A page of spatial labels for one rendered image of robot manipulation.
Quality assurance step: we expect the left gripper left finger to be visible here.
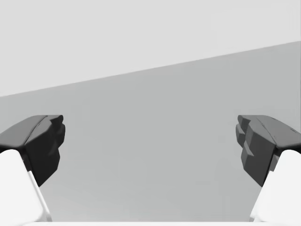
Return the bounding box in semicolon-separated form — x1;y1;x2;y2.
0;114;66;223

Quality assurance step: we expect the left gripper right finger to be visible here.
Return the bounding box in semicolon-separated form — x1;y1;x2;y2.
235;114;301;223

